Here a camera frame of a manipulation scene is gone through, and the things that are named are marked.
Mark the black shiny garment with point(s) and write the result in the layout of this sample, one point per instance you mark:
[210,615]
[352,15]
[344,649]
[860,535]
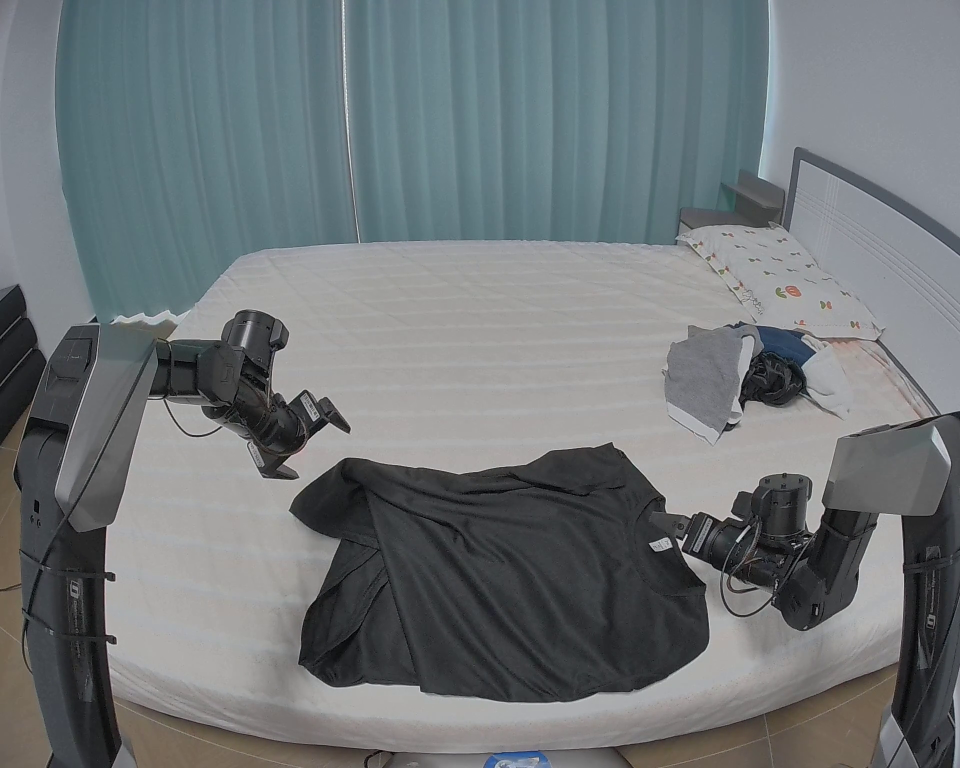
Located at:
[772,382]

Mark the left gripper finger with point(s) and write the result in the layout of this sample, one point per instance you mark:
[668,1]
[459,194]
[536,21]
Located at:
[334,418]
[281,473]

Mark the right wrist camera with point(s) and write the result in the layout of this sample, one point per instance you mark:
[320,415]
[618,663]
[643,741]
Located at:
[745,504]

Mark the white printed pillow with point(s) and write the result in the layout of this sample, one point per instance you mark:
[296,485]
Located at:
[787,277]

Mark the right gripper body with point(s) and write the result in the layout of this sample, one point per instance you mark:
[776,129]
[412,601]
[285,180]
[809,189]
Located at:
[720,544]

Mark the white garment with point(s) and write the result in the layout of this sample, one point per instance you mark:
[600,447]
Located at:
[829,382]

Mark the bed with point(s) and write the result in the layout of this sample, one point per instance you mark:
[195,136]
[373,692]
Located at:
[450,337]

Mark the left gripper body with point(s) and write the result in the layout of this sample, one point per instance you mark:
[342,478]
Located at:
[281,431]

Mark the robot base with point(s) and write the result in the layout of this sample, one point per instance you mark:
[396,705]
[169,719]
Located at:
[517,761]

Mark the black chest of drawers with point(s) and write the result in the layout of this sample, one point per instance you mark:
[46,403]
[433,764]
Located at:
[19,352]

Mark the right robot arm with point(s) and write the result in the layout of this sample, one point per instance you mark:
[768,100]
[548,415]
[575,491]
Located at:
[930,600]

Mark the grey bedside table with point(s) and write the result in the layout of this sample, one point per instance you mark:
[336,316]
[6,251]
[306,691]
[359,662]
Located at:
[739,206]

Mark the grey garment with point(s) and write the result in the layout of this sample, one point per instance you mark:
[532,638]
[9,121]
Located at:
[701,375]

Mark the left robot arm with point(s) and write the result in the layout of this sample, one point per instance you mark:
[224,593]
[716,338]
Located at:
[67,600]

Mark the black T-shirt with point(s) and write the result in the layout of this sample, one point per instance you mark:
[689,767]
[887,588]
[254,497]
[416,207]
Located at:
[487,585]

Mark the dark blue garment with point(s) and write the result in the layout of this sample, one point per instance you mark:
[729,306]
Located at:
[780,341]

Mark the blue-green curtain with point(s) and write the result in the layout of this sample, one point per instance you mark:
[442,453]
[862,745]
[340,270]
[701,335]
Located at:
[210,150]
[555,112]

